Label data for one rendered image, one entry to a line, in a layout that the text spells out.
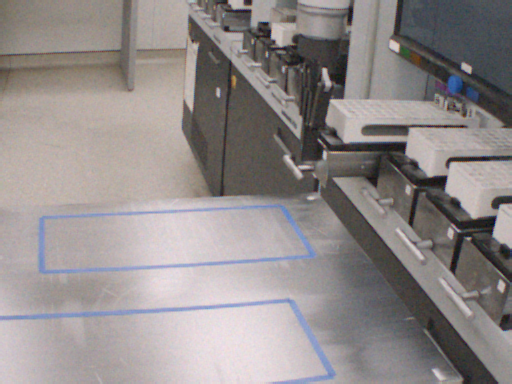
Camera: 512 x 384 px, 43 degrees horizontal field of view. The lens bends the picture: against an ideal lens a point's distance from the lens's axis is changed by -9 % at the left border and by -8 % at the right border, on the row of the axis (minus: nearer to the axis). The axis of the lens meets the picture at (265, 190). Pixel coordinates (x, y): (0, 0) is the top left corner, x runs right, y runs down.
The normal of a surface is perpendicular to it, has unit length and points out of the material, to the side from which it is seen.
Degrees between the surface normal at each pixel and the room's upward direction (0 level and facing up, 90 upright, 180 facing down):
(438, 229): 90
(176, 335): 0
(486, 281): 90
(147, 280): 0
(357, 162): 90
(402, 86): 90
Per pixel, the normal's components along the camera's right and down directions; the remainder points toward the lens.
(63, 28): 0.27, 0.43
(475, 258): -0.96, 0.04
